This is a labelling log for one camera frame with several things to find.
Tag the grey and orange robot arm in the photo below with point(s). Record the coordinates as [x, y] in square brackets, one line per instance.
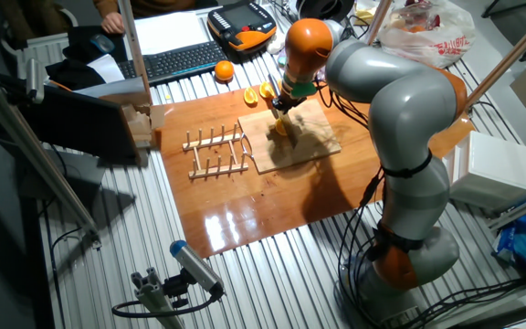
[409, 100]

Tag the black spool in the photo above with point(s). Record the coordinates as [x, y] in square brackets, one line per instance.
[324, 9]

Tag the white box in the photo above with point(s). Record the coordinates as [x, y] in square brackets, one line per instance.
[496, 169]

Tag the silver camera blue end cap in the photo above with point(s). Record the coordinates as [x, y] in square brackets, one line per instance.
[196, 267]

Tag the large white paper sheet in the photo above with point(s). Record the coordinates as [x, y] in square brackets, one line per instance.
[171, 32]

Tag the brown cardboard box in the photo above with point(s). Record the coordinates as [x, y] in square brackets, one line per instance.
[139, 123]

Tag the wooden peg dish rack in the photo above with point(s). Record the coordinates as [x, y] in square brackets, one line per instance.
[208, 171]

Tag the white plastic bag red print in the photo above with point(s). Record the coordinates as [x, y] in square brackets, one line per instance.
[427, 41]

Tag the black keyboard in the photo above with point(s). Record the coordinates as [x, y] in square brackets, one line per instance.
[176, 61]

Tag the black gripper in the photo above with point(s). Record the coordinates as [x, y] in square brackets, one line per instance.
[286, 104]

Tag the aluminium frame post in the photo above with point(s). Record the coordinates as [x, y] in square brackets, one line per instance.
[134, 55]
[378, 20]
[523, 208]
[509, 57]
[39, 160]

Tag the white crumpled tissue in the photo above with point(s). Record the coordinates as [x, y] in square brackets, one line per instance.
[276, 43]

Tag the brown sleeved forearm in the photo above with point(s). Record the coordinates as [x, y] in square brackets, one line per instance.
[104, 5]

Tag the large brown wooden board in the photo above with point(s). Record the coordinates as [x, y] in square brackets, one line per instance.
[254, 205]

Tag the dark computer mouse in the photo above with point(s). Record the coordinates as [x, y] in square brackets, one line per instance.
[102, 43]

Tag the person torso brown sweater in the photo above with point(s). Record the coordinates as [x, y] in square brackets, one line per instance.
[162, 5]

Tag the aluminium camera mount profile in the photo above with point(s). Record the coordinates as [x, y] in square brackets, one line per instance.
[153, 297]

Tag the black monitor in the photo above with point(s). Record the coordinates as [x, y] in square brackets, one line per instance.
[76, 123]

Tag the steel cleaver knife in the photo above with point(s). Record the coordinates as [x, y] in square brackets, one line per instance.
[274, 89]

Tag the black cloth bag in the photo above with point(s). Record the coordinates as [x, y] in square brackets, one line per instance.
[71, 68]

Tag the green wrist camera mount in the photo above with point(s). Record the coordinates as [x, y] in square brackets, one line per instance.
[304, 90]

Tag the bamboo cutting board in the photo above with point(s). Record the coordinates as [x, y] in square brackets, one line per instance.
[313, 141]

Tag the small white paper sheet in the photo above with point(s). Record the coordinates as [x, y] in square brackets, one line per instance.
[107, 68]

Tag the whole orange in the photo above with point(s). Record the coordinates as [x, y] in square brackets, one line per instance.
[224, 71]

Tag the black orange teach pendant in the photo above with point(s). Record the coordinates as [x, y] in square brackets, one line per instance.
[240, 20]

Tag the white slatted chair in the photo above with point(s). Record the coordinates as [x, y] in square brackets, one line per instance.
[39, 50]

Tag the bare hand of bystander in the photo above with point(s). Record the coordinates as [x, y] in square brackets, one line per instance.
[113, 23]

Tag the yellow packet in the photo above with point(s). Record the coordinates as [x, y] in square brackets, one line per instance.
[365, 13]

